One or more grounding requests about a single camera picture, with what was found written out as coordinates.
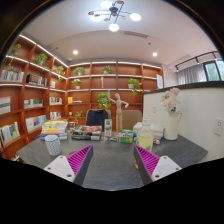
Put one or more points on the small colourful snack packet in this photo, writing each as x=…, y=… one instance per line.
x=156, y=141

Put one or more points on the white wall socket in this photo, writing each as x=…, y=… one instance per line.
x=219, y=126

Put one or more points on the ceiling air vent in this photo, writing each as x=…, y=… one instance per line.
x=136, y=34

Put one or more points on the black curtain rail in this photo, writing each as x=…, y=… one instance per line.
x=196, y=58

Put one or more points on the small white wall switch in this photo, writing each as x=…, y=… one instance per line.
x=154, y=108

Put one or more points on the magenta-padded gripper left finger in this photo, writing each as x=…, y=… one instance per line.
x=60, y=166

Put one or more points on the stack of colourful books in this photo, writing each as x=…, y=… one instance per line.
x=53, y=128

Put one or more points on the grey window curtain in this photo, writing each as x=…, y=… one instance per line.
x=191, y=74

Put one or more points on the brown wooden shelf unit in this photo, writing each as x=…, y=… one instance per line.
x=86, y=96

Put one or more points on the pink and white flower bouquet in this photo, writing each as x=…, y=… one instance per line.
x=170, y=103

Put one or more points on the branched ceiling lamp with globes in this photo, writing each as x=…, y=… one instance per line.
x=114, y=12

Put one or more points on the small green and white box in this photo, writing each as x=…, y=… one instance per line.
x=126, y=137

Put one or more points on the chair with dark jacket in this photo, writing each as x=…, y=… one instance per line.
x=96, y=118

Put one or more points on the window with dark frame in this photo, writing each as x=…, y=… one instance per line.
x=212, y=71

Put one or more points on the wooden artist mannequin figure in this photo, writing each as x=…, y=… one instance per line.
x=118, y=110

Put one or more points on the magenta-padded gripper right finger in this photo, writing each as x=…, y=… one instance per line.
x=165, y=166

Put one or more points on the small oval snack packet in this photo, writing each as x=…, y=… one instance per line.
x=114, y=138

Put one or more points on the white mug with triangle pattern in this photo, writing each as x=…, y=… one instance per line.
x=53, y=146

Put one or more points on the round recessed ceiling light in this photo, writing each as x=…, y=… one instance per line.
x=154, y=54
x=75, y=52

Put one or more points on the tall green and white carton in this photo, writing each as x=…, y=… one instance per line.
x=108, y=128

